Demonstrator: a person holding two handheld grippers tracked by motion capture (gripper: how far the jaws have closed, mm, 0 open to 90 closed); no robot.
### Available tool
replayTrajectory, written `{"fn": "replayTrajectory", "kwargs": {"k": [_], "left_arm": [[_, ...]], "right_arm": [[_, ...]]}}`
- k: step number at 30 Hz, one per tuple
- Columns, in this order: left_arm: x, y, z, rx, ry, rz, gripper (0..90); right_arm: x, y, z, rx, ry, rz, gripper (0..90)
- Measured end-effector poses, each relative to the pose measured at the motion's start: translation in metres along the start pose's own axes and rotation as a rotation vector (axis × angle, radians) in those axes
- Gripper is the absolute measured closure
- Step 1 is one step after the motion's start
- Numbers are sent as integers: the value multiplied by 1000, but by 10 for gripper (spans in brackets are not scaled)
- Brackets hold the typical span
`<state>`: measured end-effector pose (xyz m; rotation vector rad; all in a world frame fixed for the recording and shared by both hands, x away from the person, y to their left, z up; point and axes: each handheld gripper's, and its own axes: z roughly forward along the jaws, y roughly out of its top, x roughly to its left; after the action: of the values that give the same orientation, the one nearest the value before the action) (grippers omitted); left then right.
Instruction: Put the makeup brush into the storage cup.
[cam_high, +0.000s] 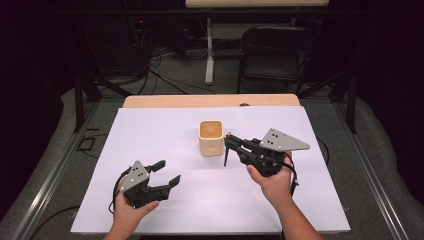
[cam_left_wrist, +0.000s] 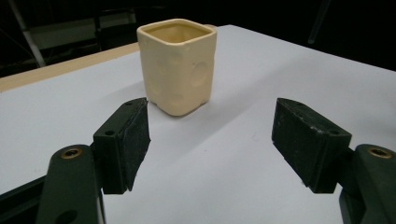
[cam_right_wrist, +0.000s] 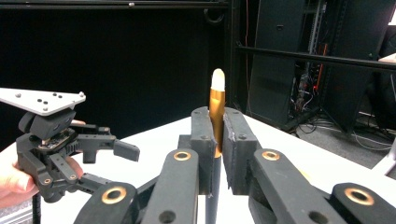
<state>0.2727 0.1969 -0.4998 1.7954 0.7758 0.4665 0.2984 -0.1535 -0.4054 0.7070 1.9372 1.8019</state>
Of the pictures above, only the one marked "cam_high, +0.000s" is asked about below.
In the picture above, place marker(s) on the person's right hand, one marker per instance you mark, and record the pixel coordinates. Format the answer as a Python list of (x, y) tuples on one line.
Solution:
[(275, 186)]

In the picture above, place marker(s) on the wooden table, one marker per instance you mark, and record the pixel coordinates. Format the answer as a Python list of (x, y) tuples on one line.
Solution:
[(200, 100)]

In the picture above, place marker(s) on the aluminium rail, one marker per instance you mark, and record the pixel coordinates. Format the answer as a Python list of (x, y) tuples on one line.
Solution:
[(370, 173), (50, 180)]

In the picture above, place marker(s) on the white desk leg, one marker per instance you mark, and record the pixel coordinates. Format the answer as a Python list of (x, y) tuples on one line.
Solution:
[(209, 53)]

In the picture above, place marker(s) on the cream square ceramic cup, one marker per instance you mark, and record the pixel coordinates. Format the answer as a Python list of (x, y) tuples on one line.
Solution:
[(211, 141)]

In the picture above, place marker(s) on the black folding chair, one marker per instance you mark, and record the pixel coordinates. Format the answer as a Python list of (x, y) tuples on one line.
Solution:
[(276, 66)]

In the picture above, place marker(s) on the dark thin paintbrush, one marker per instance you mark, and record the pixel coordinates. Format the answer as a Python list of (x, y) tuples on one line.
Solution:
[(226, 158)]

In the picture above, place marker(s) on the black metal stand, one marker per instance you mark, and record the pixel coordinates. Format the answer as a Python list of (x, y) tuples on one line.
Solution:
[(79, 100), (350, 100)]

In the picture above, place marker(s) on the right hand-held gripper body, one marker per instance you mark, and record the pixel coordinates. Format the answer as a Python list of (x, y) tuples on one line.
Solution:
[(266, 156)]

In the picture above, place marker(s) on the person's left hand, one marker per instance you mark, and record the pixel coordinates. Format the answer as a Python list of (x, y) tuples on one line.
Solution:
[(128, 213)]

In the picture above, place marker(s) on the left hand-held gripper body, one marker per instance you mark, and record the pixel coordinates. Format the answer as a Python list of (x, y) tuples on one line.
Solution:
[(140, 186)]

